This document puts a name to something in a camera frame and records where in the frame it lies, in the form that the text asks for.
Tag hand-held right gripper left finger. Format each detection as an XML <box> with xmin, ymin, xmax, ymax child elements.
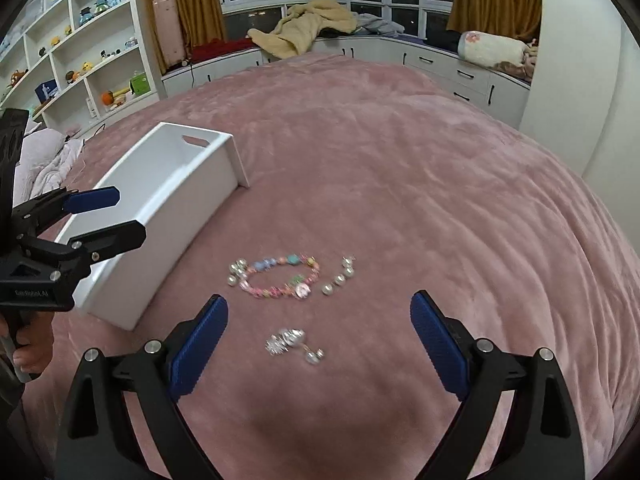
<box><xmin>54</xmin><ymin>294</ymin><xmax>229</xmax><ymax>480</ymax></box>

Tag red cloth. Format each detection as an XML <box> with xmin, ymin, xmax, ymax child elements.
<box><xmin>187</xmin><ymin>37</ymin><xmax>256</xmax><ymax>63</ymax></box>

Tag brown plush toy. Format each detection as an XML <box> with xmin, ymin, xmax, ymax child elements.
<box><xmin>492</xmin><ymin>40</ymin><xmax>541</xmax><ymax>78</ymax></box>

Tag blue toy figures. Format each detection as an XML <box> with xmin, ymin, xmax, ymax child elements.
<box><xmin>77</xmin><ymin>2</ymin><xmax>108</xmax><ymax>26</ymax></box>

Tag dark blue box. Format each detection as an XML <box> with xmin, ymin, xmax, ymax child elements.
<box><xmin>35</xmin><ymin>81</ymin><xmax>60</xmax><ymax>106</ymax></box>

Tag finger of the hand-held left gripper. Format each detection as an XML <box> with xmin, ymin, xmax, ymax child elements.
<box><xmin>20</xmin><ymin>219</ymin><xmax>147</xmax><ymax>286</ymax></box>
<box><xmin>12</xmin><ymin>186</ymin><xmax>121</xmax><ymax>233</ymax></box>

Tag person's left hand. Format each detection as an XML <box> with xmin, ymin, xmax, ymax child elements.
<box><xmin>0</xmin><ymin>311</ymin><xmax>54</xmax><ymax>376</ymax></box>

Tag lilac quilt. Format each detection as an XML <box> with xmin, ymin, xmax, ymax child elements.
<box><xmin>15</xmin><ymin>127</ymin><xmax>86</xmax><ymax>196</ymax></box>

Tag person's left forearm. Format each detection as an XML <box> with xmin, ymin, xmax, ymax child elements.
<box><xmin>0</xmin><ymin>375</ymin><xmax>56</xmax><ymax>480</ymax></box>

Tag pearl bracelet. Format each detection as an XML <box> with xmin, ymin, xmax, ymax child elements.
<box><xmin>227</xmin><ymin>256</ymin><xmax>357</xmax><ymax>297</ymax></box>

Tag white window seat cabinet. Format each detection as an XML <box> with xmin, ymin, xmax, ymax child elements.
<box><xmin>161</xmin><ymin>35</ymin><xmax>532</xmax><ymax>128</ymax></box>

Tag white bookshelf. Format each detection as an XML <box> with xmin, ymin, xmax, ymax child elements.
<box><xmin>0</xmin><ymin>0</ymin><xmax>168</xmax><ymax>131</ymax></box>

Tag colorful beaded bracelet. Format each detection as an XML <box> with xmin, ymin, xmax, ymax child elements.
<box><xmin>240</xmin><ymin>253</ymin><xmax>321</xmax><ymax>302</ymax></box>

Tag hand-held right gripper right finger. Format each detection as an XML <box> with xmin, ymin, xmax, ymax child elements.
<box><xmin>410</xmin><ymin>290</ymin><xmax>587</xmax><ymax>480</ymax></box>

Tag floral white pillow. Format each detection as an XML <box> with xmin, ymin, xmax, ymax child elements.
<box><xmin>457</xmin><ymin>31</ymin><xmax>531</xmax><ymax>66</ymax></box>

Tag white storage box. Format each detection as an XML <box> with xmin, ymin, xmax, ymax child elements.
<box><xmin>54</xmin><ymin>121</ymin><xmax>250</xmax><ymax>332</ymax></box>

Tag beige fleece blanket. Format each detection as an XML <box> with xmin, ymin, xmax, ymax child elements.
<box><xmin>247</xmin><ymin>2</ymin><xmax>358</xmax><ymax>60</ymax></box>

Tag yellow duck figures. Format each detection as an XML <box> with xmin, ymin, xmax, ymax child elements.
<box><xmin>65</xmin><ymin>62</ymin><xmax>96</xmax><ymax>83</ymax></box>

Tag grey clothes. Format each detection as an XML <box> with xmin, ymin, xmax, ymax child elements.
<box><xmin>320</xmin><ymin>12</ymin><xmax>406</xmax><ymax>38</ymax></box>

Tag pink air purifier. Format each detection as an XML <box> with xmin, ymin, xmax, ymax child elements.
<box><xmin>152</xmin><ymin>0</ymin><xmax>188</xmax><ymax>73</ymax></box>

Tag pink bed blanket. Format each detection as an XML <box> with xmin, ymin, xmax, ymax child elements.
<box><xmin>20</xmin><ymin>52</ymin><xmax>636</xmax><ymax>480</ymax></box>

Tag silver crystal bracelet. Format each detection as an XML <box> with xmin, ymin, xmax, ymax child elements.
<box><xmin>265</xmin><ymin>327</ymin><xmax>327</xmax><ymax>366</ymax></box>

